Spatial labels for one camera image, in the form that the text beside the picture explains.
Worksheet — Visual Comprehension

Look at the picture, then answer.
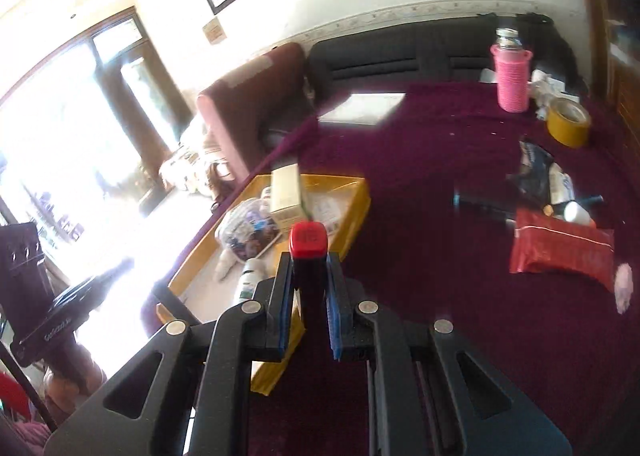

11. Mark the folded white paper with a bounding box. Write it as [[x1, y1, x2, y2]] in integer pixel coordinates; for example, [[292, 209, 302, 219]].
[[317, 93, 407, 125]]

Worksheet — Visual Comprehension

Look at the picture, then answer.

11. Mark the clear cartoon print pouch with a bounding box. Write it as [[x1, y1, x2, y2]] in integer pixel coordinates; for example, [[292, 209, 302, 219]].
[[216, 198, 282, 257]]

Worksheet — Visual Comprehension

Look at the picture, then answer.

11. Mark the black sofa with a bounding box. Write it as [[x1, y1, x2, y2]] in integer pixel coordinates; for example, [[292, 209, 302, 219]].
[[307, 13, 586, 101]]

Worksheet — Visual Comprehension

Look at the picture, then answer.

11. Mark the white cream tube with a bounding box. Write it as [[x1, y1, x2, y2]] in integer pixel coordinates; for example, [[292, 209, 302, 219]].
[[547, 163, 576, 207]]

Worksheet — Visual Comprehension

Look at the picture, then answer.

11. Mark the person's left hand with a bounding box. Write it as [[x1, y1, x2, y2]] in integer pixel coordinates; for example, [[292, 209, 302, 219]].
[[42, 338, 108, 429]]

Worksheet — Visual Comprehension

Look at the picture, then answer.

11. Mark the black bottle with red cap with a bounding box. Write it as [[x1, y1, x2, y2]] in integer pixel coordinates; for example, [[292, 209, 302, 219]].
[[289, 221, 331, 331]]

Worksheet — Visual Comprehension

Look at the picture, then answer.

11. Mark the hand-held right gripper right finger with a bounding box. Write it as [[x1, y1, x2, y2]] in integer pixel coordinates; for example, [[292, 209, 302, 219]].
[[325, 252, 573, 456]]

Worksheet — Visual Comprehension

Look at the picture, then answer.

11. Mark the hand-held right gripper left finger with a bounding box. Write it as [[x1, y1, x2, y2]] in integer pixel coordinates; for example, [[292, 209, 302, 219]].
[[42, 251, 301, 456]]

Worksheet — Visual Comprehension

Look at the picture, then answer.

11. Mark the dark snack packet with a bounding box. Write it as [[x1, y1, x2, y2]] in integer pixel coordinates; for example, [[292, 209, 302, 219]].
[[506, 141, 556, 201]]

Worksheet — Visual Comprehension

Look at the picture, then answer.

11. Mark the maroon cloth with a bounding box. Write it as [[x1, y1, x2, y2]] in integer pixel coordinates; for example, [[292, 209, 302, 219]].
[[140, 80, 640, 456]]

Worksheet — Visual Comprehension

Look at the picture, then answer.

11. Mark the white pill bottle green label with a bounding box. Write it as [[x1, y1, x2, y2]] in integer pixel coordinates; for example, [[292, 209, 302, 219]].
[[234, 258, 268, 304]]

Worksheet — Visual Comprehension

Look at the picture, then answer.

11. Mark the yellow tape roll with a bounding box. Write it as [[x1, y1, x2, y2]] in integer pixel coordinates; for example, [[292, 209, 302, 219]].
[[546, 98, 592, 148]]

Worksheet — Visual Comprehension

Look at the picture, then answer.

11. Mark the small white capped bottle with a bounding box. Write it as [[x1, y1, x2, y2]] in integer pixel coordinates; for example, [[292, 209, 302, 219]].
[[562, 201, 593, 225]]

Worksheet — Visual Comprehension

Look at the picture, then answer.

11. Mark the pink fluffy pom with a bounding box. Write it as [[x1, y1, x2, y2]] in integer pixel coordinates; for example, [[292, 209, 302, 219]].
[[614, 262, 635, 314]]

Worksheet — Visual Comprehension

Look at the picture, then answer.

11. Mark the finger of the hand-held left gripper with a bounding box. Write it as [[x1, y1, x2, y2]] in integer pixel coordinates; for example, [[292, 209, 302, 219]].
[[151, 280, 202, 325]]

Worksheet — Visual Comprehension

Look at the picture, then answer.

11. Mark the crumpled white tissue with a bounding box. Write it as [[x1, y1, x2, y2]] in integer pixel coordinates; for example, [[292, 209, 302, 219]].
[[530, 68, 581, 109]]

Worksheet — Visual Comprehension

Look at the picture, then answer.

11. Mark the wooden display cabinet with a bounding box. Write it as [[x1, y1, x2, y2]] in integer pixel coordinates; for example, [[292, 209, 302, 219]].
[[585, 0, 640, 147]]

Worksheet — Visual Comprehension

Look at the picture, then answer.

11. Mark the small white dropper bottle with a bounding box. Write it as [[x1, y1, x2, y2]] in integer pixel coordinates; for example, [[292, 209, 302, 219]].
[[214, 248, 238, 281]]

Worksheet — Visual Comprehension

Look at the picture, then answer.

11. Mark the bottle with pink knit sleeve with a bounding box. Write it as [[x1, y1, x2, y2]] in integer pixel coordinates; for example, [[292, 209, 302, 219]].
[[490, 27, 533, 113]]

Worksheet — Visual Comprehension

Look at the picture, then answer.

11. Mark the green and white carton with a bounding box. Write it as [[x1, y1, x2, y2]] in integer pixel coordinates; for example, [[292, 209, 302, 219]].
[[270, 163, 307, 227]]

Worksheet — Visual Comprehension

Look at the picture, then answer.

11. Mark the red packet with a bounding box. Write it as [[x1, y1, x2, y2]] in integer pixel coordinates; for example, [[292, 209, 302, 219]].
[[509, 208, 616, 291]]

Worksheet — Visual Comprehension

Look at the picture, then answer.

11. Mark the wooden framed glass door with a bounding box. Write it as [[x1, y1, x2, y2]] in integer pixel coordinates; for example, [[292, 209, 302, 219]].
[[0, 6, 196, 287]]

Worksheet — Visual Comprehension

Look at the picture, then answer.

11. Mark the yellow-edged white tray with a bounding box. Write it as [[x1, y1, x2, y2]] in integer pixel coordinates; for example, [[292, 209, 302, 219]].
[[155, 174, 372, 397]]

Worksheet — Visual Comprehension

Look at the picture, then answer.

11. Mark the brown upholstered chair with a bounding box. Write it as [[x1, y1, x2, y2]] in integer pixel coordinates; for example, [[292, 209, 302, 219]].
[[196, 42, 321, 187]]

